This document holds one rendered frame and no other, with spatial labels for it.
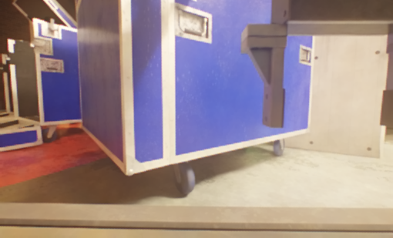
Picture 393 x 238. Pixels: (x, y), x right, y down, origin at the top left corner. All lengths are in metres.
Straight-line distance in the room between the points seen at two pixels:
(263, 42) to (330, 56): 1.45
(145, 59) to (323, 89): 1.31
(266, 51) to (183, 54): 0.48
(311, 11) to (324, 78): 1.42
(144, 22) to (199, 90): 0.28
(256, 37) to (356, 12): 0.09
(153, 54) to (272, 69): 0.46
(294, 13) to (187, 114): 0.51
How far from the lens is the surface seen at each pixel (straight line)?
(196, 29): 0.75
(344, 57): 1.66
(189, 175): 0.77
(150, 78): 0.60
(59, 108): 1.93
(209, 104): 0.73
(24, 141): 1.90
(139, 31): 0.62
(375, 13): 0.26
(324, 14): 0.23
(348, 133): 1.66
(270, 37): 0.21
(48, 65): 1.94
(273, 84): 0.21
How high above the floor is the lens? 0.39
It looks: 5 degrees down
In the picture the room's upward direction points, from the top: straight up
